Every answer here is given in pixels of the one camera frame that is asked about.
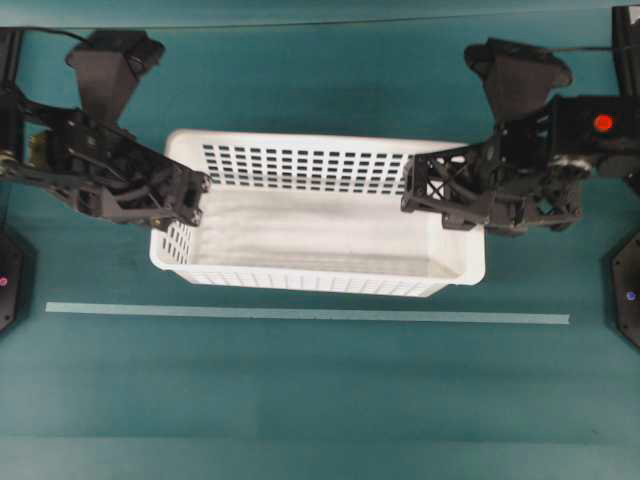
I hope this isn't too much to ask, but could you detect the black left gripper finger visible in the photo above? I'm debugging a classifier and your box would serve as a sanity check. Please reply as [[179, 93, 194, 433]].
[[136, 145, 211, 200], [99, 187, 202, 231]]

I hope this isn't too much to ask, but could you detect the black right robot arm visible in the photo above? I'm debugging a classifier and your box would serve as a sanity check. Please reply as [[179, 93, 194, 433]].
[[401, 96, 639, 236]]

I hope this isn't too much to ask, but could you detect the pale tape strip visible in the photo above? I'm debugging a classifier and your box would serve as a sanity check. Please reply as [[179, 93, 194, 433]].
[[45, 302, 570, 326]]

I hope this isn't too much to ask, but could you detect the black left camera cable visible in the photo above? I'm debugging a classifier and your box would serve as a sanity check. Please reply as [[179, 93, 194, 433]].
[[19, 27, 96, 46]]

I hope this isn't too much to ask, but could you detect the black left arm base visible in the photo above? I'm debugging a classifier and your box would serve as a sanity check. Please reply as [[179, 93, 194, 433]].
[[1, 226, 37, 337]]

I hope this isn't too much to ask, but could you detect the black right frame post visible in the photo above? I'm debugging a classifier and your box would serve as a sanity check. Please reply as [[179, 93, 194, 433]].
[[612, 5, 639, 97]]

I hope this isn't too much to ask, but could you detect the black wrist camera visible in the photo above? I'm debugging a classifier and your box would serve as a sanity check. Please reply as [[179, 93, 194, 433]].
[[66, 29, 165, 126], [464, 38, 573, 123]]

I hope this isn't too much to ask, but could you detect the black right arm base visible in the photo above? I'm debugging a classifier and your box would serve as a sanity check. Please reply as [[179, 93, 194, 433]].
[[610, 233, 639, 349]]

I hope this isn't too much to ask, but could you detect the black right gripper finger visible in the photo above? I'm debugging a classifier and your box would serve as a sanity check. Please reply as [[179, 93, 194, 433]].
[[402, 141, 495, 200], [400, 191, 495, 231]]

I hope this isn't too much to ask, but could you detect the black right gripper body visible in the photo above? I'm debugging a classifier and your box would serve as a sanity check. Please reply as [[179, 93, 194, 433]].
[[479, 109, 593, 235]]

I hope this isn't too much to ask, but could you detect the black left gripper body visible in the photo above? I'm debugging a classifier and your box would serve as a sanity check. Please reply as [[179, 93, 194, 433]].
[[29, 110, 150, 220]]

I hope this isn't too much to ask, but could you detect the white perforated plastic basket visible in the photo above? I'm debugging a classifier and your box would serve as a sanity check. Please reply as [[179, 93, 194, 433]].
[[149, 129, 486, 297]]

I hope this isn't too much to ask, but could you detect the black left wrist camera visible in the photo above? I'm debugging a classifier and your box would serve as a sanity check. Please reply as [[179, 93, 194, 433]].
[[66, 29, 165, 126]]

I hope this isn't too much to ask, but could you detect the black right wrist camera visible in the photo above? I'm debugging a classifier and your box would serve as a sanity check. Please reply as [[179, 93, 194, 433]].
[[464, 38, 573, 123]]

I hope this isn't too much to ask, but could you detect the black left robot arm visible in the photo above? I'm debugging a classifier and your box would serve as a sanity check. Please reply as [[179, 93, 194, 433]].
[[1, 26, 212, 231]]

